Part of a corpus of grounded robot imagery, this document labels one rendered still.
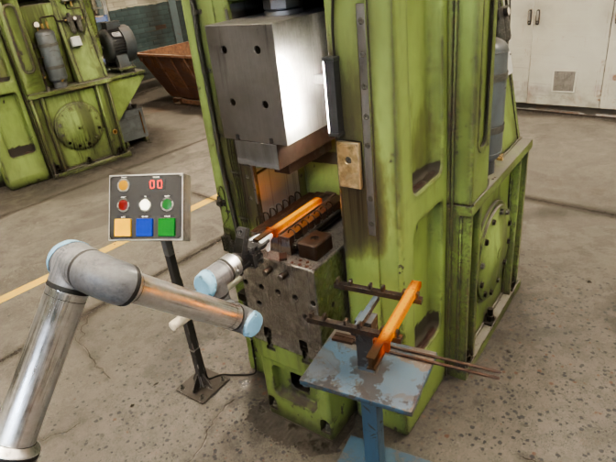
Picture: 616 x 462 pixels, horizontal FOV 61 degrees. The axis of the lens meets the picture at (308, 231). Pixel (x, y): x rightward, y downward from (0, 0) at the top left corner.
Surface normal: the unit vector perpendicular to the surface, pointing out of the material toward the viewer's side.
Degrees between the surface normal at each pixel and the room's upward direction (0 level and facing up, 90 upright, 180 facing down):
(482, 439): 0
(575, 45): 90
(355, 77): 90
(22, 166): 90
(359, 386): 0
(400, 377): 0
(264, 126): 90
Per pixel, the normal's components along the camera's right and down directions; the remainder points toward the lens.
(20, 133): 0.66, 0.28
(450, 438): -0.11, -0.88
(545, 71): -0.63, 0.42
